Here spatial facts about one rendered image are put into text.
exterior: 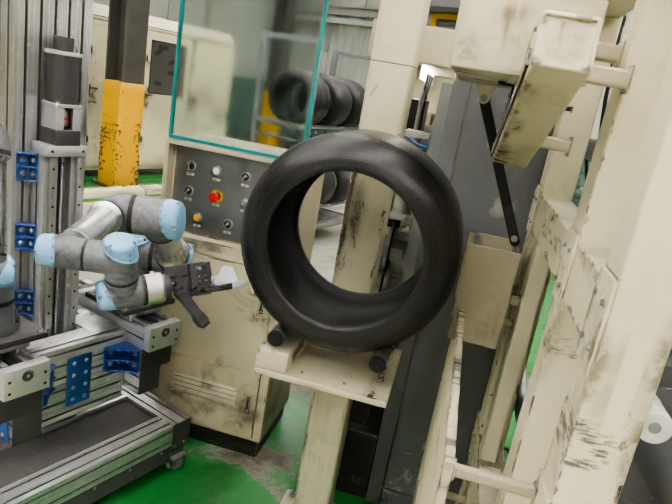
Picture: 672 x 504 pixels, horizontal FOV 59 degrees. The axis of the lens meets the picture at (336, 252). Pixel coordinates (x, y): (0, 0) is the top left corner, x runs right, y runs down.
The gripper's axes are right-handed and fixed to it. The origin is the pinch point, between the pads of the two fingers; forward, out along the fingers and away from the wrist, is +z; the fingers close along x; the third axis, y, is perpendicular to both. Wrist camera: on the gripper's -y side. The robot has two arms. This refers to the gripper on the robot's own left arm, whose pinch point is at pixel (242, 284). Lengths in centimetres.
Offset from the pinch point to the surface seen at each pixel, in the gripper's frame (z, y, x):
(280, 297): 7.6, -4.2, -6.8
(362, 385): 27.8, -31.3, -7.9
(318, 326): 15.3, -12.6, -11.3
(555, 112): 45, 29, -68
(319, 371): 19.3, -27.0, 0.5
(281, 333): 8.6, -14.2, -1.8
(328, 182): 215, 62, 372
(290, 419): 53, -76, 118
